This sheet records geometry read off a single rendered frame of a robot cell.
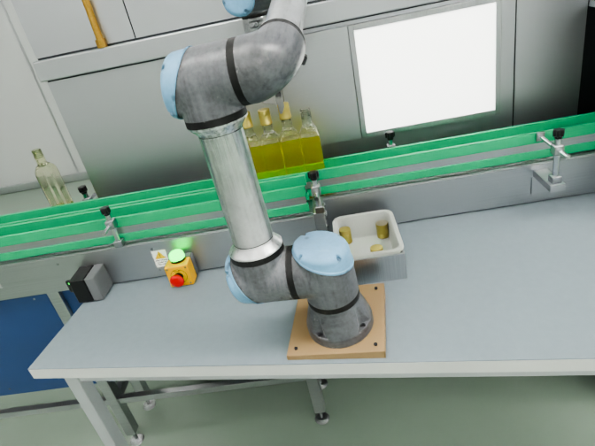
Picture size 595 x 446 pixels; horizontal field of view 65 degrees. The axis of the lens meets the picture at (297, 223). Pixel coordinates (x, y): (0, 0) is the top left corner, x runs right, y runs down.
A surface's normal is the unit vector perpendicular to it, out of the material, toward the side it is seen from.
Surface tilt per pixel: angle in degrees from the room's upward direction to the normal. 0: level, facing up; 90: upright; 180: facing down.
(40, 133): 90
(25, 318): 90
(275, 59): 79
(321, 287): 94
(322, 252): 6
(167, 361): 0
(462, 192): 90
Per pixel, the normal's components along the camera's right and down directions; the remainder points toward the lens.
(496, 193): -0.01, 0.49
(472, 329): -0.19, -0.86
